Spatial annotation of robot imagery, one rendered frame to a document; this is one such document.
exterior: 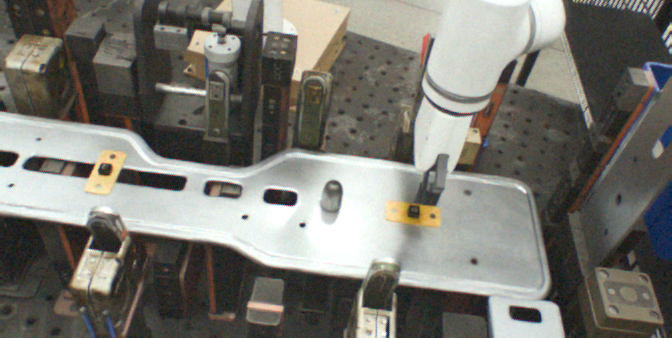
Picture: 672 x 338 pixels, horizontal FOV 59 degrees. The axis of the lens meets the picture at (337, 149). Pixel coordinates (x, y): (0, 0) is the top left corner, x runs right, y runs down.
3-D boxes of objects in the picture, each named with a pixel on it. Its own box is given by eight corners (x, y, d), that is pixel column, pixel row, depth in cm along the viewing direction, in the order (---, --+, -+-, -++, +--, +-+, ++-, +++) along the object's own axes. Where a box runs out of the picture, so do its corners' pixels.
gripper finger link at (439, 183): (440, 126, 77) (429, 153, 81) (441, 174, 72) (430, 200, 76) (449, 127, 77) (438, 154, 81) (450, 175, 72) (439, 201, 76)
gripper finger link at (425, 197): (424, 167, 78) (413, 199, 83) (424, 186, 76) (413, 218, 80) (448, 171, 78) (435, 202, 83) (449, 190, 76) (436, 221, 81)
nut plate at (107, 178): (109, 195, 87) (108, 190, 86) (83, 192, 87) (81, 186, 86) (127, 154, 93) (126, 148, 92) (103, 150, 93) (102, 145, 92)
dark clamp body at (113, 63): (110, 217, 121) (72, 68, 93) (131, 168, 130) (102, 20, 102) (163, 224, 121) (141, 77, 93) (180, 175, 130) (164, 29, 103)
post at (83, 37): (103, 191, 124) (62, 32, 96) (111, 173, 128) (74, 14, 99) (127, 194, 125) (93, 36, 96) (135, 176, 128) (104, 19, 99)
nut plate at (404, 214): (385, 220, 90) (386, 215, 89) (385, 201, 92) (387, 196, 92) (440, 228, 90) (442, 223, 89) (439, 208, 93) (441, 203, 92)
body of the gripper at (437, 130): (425, 56, 76) (407, 119, 84) (427, 111, 69) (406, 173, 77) (483, 65, 77) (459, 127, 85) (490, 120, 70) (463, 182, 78)
